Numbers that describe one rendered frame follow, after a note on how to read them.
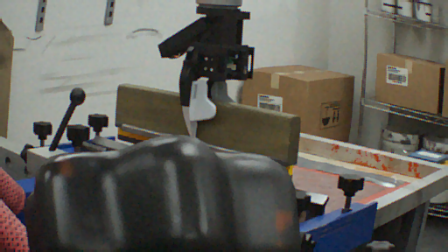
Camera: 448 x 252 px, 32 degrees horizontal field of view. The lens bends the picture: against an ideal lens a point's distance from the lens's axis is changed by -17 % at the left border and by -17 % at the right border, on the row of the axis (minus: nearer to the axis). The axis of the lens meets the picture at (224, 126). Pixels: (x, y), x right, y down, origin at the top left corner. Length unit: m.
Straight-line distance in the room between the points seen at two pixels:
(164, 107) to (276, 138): 0.22
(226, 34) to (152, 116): 0.21
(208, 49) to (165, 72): 3.02
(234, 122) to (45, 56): 2.46
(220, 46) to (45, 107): 2.51
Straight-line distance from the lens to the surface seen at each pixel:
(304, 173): 1.80
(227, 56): 1.36
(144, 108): 1.50
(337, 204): 1.58
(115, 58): 4.12
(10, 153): 1.41
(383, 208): 1.45
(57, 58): 3.84
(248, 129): 1.38
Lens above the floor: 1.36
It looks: 10 degrees down
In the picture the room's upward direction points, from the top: 5 degrees clockwise
